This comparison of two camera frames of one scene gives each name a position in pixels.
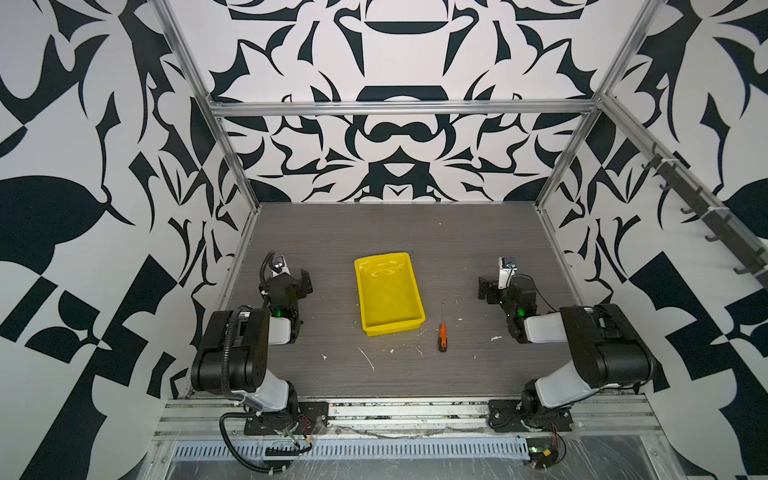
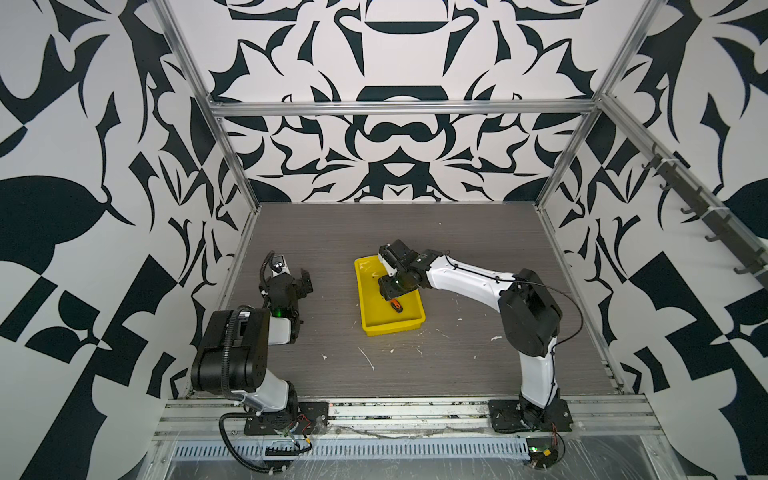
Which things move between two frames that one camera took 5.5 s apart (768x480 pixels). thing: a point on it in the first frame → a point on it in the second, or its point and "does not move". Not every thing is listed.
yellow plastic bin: x=389 y=296 does not move
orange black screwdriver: x=443 y=339 → x=396 y=305
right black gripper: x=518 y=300 → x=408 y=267
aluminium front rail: x=216 y=418 does not move
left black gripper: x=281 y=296 does not move
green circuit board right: x=542 y=452 does not move
